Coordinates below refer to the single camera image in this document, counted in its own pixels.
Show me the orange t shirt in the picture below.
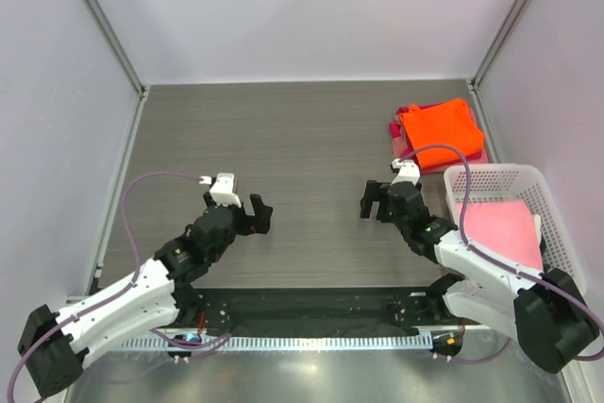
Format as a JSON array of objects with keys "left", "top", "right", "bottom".
[{"left": 399, "top": 98, "right": 485, "bottom": 170}]

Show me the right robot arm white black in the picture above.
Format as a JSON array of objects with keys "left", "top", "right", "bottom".
[{"left": 360, "top": 180, "right": 603, "bottom": 374}]

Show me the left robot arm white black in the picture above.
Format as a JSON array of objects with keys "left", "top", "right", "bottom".
[{"left": 16, "top": 193, "right": 274, "bottom": 398}]

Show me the folded salmon pink t shirt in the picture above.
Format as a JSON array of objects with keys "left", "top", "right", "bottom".
[{"left": 389, "top": 107, "right": 490, "bottom": 174}]

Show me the folded magenta t shirt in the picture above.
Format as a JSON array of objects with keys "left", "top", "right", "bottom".
[{"left": 391, "top": 104, "right": 446, "bottom": 140}]

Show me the white plastic basket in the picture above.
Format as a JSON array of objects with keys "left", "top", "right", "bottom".
[{"left": 444, "top": 163, "right": 587, "bottom": 294}]

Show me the light pink t shirt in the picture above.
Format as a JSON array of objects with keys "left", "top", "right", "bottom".
[{"left": 463, "top": 199, "right": 544, "bottom": 271}]

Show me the black garment in basket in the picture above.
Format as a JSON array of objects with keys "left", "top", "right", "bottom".
[{"left": 539, "top": 237, "right": 547, "bottom": 267}]

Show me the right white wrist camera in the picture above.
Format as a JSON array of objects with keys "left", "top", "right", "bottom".
[{"left": 390, "top": 159, "right": 421, "bottom": 186}]

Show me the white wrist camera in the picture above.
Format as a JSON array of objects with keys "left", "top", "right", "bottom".
[
  {"left": 198, "top": 173, "right": 243, "bottom": 208},
  {"left": 390, "top": 159, "right": 421, "bottom": 186}
]

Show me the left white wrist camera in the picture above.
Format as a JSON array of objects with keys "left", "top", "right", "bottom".
[{"left": 198, "top": 173, "right": 243, "bottom": 208}]

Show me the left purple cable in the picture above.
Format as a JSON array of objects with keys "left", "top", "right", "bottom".
[{"left": 7, "top": 170, "right": 235, "bottom": 403}]

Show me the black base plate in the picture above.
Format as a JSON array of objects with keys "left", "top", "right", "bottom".
[{"left": 169, "top": 287, "right": 459, "bottom": 339}]

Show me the white slotted cable duct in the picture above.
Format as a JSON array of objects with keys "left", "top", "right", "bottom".
[{"left": 117, "top": 331, "right": 433, "bottom": 352}]

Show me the right aluminium frame post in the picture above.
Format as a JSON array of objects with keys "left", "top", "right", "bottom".
[{"left": 469, "top": 0, "right": 531, "bottom": 91}]

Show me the aluminium frame post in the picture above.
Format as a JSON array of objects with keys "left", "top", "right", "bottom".
[
  {"left": 469, "top": 0, "right": 531, "bottom": 91},
  {"left": 55, "top": 0, "right": 145, "bottom": 95}
]

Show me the left aluminium frame post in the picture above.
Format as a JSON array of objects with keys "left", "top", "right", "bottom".
[{"left": 55, "top": 0, "right": 145, "bottom": 95}]

